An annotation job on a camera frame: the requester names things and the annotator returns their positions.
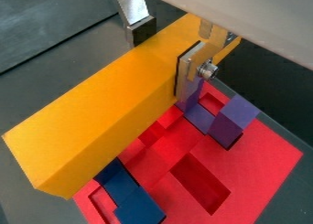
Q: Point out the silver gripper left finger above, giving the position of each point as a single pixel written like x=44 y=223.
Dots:
x=139 y=23

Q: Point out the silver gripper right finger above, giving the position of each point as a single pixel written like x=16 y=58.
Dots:
x=195 y=64

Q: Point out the yellow long block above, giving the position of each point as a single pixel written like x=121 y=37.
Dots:
x=68 y=140

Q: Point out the red slotted board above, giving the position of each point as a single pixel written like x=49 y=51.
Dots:
x=202 y=184

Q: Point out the purple U-shaped block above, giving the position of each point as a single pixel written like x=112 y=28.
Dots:
x=224 y=126

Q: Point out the dark blue U-shaped block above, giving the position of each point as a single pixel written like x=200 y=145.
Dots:
x=136 y=207

